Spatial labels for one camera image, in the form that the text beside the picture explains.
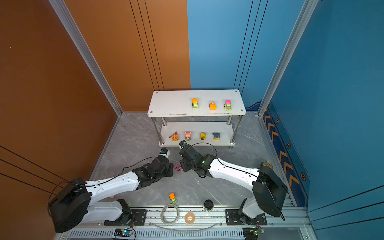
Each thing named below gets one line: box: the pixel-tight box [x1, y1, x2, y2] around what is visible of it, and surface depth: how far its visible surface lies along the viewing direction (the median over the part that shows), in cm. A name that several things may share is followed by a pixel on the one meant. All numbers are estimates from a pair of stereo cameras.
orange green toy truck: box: [169, 192, 178, 205], surface depth 79 cm
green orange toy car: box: [191, 98, 200, 110], surface depth 75 cm
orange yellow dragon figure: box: [169, 131, 179, 142], surface depth 93 cm
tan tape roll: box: [184, 212, 195, 224], surface depth 76 cm
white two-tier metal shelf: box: [147, 89, 247, 149], surface depth 82 cm
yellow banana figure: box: [200, 132, 207, 140], surface depth 96 cm
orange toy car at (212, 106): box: [209, 101, 217, 111], surface depth 75 cm
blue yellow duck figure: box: [212, 132, 221, 141], surface depth 94 cm
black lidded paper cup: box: [204, 199, 214, 214], surface depth 71 cm
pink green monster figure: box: [184, 132, 192, 141], surface depth 95 cm
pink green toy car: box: [224, 99, 232, 111], surface depth 75 cm
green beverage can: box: [260, 160, 273, 170], surface depth 82 cm
